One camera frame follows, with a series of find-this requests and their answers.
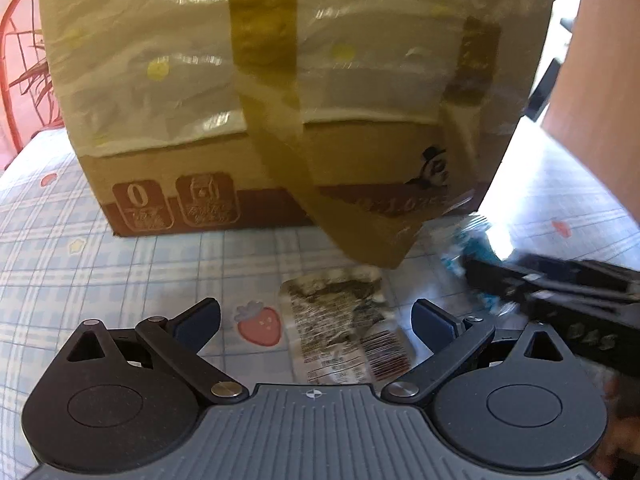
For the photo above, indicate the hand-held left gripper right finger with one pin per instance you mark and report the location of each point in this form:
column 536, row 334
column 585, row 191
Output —
column 432, row 322

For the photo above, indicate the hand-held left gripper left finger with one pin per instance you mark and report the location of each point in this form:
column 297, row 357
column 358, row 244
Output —
column 197, row 322

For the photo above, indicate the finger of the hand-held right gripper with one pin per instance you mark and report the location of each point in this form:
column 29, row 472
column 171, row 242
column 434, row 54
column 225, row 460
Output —
column 575, row 271
column 495, row 277

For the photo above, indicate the blue white candy wrapper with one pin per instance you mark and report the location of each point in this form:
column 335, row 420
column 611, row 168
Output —
column 470, row 245

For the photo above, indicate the silver snack packet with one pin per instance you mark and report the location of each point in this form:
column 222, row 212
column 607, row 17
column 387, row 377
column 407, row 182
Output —
column 340, row 325

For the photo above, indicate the cardboard box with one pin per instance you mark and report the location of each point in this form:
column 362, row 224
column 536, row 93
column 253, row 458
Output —
column 175, row 135

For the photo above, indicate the person's right hand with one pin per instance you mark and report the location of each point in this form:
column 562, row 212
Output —
column 622, row 425

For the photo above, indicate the black exercise bike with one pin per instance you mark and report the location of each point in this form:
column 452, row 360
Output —
column 542, row 92

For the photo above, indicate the brown wooden panel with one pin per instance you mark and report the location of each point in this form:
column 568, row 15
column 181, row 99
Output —
column 600, row 85

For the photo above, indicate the printed backdrop cloth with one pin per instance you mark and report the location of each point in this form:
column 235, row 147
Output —
column 25, row 70

